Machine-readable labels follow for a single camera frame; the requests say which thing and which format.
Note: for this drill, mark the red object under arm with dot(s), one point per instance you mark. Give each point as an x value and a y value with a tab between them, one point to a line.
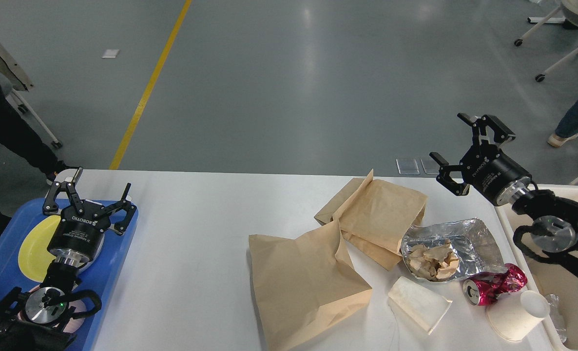
485	288

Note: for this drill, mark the clear plastic wrapper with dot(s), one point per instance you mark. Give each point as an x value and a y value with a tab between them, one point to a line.
556	317

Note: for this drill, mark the white paper napkin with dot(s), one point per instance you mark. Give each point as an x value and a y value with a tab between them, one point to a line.
422	305

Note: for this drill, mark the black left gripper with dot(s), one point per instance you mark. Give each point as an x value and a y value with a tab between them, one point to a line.
79	233

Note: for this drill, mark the foil tray with crumpled paper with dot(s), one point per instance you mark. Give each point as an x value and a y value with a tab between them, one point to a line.
451	251

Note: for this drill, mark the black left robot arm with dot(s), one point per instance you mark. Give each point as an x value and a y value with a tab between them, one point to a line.
64	308

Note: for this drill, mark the beige plastic bin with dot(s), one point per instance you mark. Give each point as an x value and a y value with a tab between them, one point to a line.
546	278

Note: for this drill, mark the yellow plastic plate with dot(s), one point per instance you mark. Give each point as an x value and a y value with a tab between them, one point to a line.
34	257

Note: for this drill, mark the pink plate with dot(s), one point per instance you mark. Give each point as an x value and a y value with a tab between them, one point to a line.
89	227

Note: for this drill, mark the clear floor plate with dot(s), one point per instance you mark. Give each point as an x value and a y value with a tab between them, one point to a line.
408	166
429	165

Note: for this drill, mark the clear floor plate right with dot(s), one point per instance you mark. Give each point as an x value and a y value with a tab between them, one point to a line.
429	165

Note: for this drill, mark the blue plastic tray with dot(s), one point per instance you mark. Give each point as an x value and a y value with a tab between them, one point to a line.
100	277

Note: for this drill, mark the white paper cup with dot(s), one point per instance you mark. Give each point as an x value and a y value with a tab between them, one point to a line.
515	315

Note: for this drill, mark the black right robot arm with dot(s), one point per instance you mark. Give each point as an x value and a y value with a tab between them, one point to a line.
553	234

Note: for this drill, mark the clear floor plate left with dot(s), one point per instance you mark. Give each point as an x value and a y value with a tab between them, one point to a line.
408	166

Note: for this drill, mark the large brown paper bag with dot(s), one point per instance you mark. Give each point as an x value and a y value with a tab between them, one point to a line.
303	286

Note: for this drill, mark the person in black clothes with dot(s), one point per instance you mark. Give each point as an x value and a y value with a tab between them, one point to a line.
17	136

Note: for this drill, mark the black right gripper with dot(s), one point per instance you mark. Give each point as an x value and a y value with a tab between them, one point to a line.
484	166

